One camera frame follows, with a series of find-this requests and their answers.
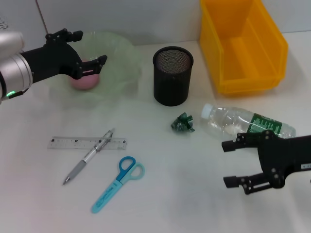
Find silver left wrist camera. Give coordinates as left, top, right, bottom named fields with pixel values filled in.
left=0, top=16, right=10, bottom=31

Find blue scissors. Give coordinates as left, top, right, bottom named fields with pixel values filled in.
left=91, top=156, right=146, bottom=214

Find yellow plastic bin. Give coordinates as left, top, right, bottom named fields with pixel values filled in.
left=199, top=0, right=289, bottom=96

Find green glass fruit plate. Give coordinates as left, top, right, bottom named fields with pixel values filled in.
left=45, top=30, right=144, bottom=107

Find pink peach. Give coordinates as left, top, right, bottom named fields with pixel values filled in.
left=70, top=59, right=100, bottom=91

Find black mesh pen holder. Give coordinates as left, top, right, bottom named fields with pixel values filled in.
left=152, top=46, right=194, bottom=106

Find clear plastic ruler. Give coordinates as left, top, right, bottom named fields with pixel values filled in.
left=47, top=136, right=128, bottom=150

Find grey white ballpoint pen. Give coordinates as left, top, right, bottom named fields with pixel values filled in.
left=62, top=128, right=116, bottom=185

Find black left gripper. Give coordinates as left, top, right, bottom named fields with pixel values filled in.
left=19, top=28, right=108, bottom=84

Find green plastic scrap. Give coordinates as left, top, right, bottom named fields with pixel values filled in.
left=170, top=112, right=196, bottom=133

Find clear water bottle green label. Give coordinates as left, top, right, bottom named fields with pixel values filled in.
left=201, top=103, right=297, bottom=139

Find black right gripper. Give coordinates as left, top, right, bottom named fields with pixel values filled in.
left=221, top=130, right=311, bottom=195

